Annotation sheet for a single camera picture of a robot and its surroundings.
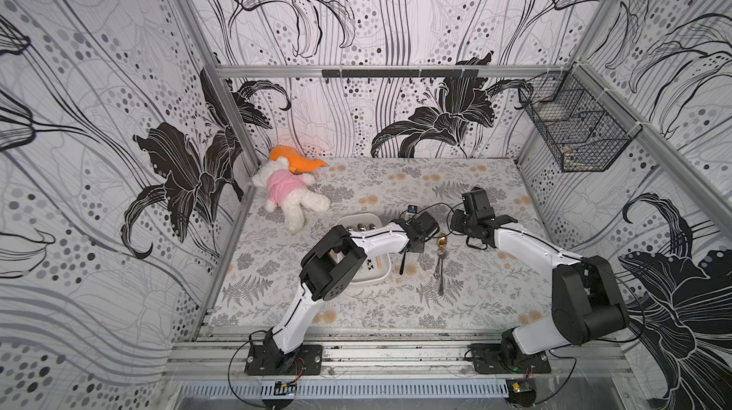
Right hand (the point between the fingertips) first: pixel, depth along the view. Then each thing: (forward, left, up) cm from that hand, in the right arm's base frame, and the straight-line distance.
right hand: (459, 216), depth 93 cm
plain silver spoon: (-10, +6, -7) cm, 14 cm away
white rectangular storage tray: (-15, +28, -6) cm, 32 cm away
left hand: (-6, +16, -9) cm, 19 cm away
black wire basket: (+20, -38, +21) cm, 48 cm away
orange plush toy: (+28, +60, -2) cm, 66 cm away
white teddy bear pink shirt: (+10, +59, +4) cm, 60 cm away
